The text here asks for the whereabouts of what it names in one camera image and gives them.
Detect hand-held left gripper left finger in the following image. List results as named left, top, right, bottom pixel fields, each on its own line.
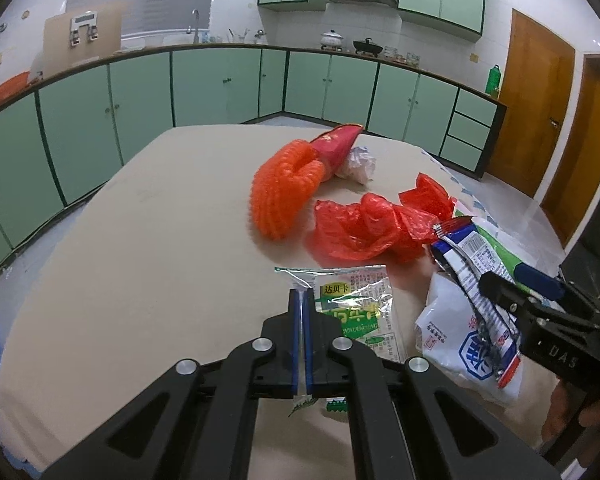
left=42, top=287, right=303, bottom=480

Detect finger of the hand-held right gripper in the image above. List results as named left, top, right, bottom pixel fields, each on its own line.
left=513, top=264, right=567, bottom=304
left=478, top=272, right=537, bottom=325

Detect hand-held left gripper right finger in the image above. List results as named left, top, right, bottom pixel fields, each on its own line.
left=302, top=287, right=563, bottom=480

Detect blue white snack packet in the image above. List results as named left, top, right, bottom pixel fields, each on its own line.
left=430, top=215, right=523, bottom=391

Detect clear green print packet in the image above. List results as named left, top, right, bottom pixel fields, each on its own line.
left=275, top=265, right=406, bottom=416

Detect white paper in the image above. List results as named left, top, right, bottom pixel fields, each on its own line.
left=335, top=146, right=377, bottom=183

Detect person's right hand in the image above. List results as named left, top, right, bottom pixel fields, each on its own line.
left=541, top=381, right=600, bottom=441

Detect white green plastic bag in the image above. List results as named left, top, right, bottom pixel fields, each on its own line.
left=452, top=199, right=536, bottom=291

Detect black glass cabinet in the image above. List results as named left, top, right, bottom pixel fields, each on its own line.
left=559, top=160, right=600, bottom=311

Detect white bag blue logo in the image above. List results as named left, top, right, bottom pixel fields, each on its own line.
left=414, top=270, right=525, bottom=408

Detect wooden door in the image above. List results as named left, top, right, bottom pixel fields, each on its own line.
left=540, top=53, right=600, bottom=250
left=487, top=8, right=577, bottom=200

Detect red plastic bag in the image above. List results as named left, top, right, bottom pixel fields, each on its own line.
left=305, top=172, right=458, bottom=265

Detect orange foam fruit net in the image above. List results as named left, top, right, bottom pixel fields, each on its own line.
left=247, top=140, right=328, bottom=240

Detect green bottle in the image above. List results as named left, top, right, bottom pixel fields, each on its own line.
left=485, top=64, right=502, bottom=100

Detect green lower cabinets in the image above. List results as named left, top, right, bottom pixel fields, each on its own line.
left=0, top=42, right=508, bottom=301

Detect black wok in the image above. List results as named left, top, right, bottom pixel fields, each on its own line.
left=353, top=37, right=383, bottom=57

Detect orange basin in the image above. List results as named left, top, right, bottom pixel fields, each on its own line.
left=0, top=71, right=32, bottom=102

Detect cardboard sheet with scale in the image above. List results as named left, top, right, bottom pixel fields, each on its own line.
left=42, top=1, right=128, bottom=68

